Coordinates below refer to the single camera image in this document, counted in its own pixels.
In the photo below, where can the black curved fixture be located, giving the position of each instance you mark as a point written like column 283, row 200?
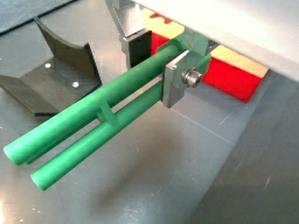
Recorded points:
column 60, row 81

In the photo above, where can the red shape sorter block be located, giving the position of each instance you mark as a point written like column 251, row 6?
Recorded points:
column 233, row 74

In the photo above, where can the green three prong object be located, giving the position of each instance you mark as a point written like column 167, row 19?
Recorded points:
column 95, row 107

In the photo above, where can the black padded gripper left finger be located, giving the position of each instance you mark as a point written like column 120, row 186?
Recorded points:
column 134, row 36

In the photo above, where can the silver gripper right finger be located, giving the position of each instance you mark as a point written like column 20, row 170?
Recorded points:
column 187, row 70

